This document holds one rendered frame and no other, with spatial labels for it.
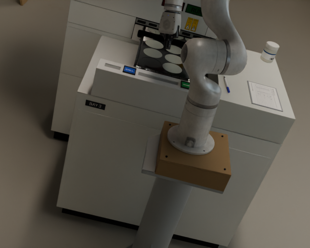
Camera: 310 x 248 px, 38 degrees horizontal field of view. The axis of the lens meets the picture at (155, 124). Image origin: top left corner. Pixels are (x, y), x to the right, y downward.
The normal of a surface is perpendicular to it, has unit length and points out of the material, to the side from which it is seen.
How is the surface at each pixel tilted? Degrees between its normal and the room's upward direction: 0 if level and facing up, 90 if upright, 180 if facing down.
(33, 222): 0
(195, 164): 4
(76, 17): 90
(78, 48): 90
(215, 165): 4
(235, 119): 90
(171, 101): 90
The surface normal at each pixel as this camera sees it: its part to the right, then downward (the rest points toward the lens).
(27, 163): 0.25, -0.79
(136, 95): -0.07, 0.56
